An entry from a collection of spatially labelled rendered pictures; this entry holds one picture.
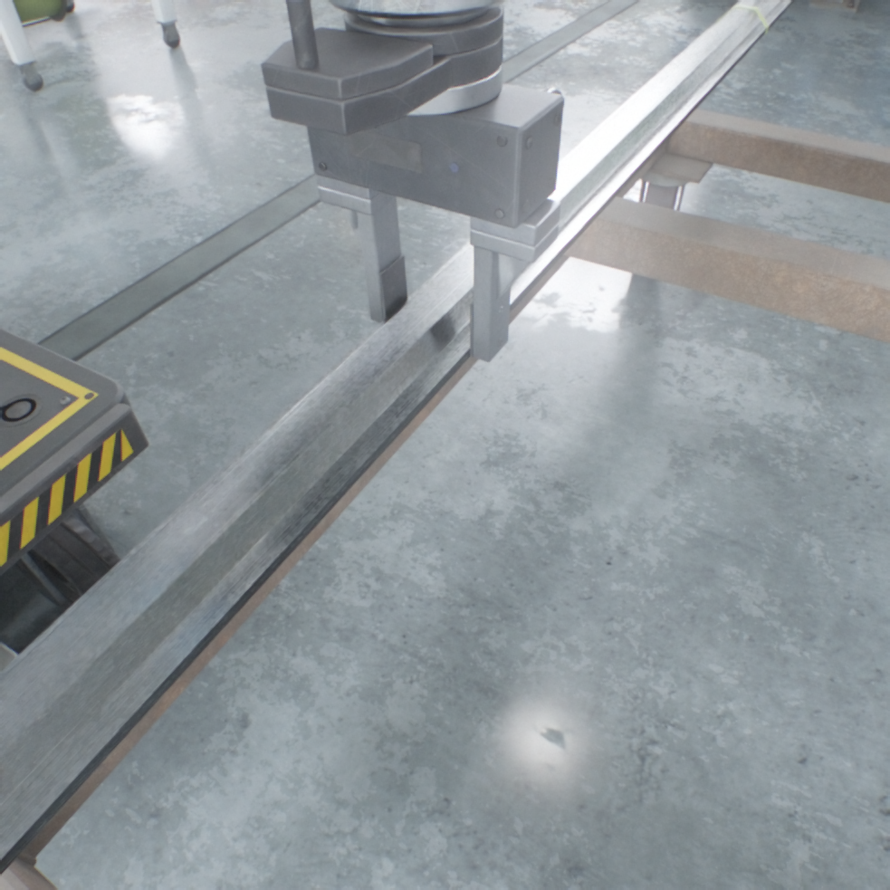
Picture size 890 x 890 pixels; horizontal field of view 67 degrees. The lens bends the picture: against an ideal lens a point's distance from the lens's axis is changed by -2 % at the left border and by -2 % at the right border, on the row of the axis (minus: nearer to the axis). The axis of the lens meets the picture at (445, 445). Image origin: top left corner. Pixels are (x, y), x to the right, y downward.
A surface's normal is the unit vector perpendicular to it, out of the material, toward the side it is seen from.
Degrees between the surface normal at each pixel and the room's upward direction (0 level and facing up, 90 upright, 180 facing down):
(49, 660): 0
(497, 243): 90
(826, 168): 90
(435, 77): 90
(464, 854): 0
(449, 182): 90
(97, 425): 0
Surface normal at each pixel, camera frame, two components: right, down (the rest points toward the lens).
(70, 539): 0.43, -0.40
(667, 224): -0.03, -0.69
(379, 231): 0.85, 0.36
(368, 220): -0.53, 0.63
